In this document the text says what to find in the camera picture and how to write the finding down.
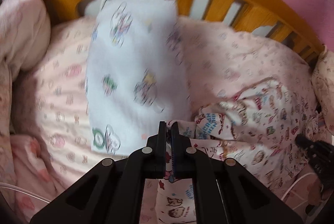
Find white printed folded garment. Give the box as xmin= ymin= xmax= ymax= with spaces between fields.
xmin=86 ymin=0 xmax=195 ymax=155

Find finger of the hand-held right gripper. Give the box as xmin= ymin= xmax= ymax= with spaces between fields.
xmin=295 ymin=134 xmax=317 ymax=153

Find cartoon print pants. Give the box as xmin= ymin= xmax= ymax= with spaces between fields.
xmin=155 ymin=78 xmax=325 ymax=224

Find cream printed cushion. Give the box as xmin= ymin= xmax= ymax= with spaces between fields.
xmin=310 ymin=44 xmax=334 ymax=136

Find white cable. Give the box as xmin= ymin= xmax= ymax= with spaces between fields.
xmin=0 ymin=182 xmax=51 ymax=205
xmin=280 ymin=172 xmax=323 ymax=214

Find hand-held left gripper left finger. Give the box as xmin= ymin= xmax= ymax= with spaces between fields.
xmin=30 ymin=121 xmax=167 ymax=224

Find pink fluffy pillow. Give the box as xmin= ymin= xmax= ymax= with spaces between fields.
xmin=0 ymin=0 xmax=51 ymax=78

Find pink fleece blanket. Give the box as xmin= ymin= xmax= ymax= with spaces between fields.
xmin=9 ymin=134 xmax=76 ymax=224

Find pink printed bed sheet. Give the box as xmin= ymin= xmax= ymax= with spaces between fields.
xmin=10 ymin=15 xmax=317 ymax=224

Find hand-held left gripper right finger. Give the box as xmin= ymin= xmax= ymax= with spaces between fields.
xmin=170 ymin=122 xmax=304 ymax=224

